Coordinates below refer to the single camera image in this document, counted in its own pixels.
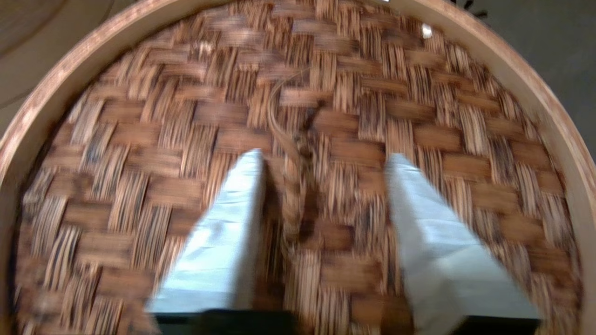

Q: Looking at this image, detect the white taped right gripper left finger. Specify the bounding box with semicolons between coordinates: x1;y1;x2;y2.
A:
147;148;267;313

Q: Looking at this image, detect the woven bamboo steamer lid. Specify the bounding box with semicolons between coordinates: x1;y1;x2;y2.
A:
0;0;596;335

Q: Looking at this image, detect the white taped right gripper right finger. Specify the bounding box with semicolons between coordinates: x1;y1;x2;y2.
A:
384;153;543;335

